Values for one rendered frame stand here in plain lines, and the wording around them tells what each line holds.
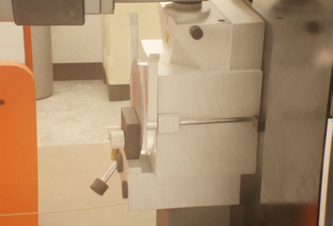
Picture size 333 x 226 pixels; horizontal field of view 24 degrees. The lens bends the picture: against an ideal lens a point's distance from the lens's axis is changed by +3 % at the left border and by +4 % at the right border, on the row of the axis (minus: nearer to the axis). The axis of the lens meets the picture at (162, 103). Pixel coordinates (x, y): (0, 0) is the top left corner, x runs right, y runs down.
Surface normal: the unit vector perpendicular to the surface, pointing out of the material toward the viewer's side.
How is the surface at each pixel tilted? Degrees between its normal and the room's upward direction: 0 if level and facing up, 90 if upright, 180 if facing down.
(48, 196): 0
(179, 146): 90
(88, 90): 0
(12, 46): 0
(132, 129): 90
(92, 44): 90
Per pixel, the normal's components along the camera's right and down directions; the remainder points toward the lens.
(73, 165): 0.03, -0.93
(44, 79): 0.73, 0.26
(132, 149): 0.17, 0.37
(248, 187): -0.99, 0.04
